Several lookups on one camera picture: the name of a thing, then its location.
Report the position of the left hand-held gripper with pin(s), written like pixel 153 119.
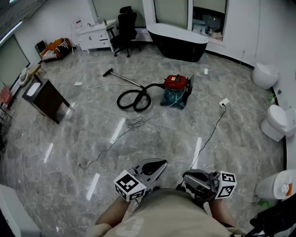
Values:
pixel 138 182

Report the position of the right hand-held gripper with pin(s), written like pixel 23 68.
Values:
pixel 208 182

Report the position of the person's right forearm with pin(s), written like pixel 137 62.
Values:
pixel 222 210

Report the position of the person's left forearm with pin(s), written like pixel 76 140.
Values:
pixel 113 213

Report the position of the person's black left shoe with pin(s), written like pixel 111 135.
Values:
pixel 156 188

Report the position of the person's beige shirt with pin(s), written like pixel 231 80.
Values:
pixel 171 213

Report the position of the white toilet with orange label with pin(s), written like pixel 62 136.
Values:
pixel 275 185

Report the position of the black stand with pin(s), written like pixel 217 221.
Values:
pixel 275 222

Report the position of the white power strip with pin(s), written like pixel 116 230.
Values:
pixel 224 101

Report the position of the white toilet with tank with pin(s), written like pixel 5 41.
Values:
pixel 275 122

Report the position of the red and teal vacuum cleaner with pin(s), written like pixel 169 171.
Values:
pixel 173 90

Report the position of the green bottle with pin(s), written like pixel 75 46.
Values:
pixel 271 98

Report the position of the metal vacuum wand with brush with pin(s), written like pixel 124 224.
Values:
pixel 107 72

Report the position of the small white adapter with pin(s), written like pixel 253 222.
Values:
pixel 78 83

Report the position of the white egg-shaped toilet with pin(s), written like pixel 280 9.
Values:
pixel 264 75

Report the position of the dark wooden cabinet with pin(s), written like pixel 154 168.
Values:
pixel 46 99

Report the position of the dark green bathtub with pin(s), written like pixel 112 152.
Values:
pixel 178 46

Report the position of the beige cloth pile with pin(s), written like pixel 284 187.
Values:
pixel 217 35

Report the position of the white drawer cabinet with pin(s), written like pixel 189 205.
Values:
pixel 94 37

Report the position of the small wooden stool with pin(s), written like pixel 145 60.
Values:
pixel 34 69

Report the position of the black office chair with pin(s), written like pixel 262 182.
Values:
pixel 126 27

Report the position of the white floor basin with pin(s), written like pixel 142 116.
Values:
pixel 24 77

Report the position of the ceiling strip light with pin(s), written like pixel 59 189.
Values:
pixel 9 33

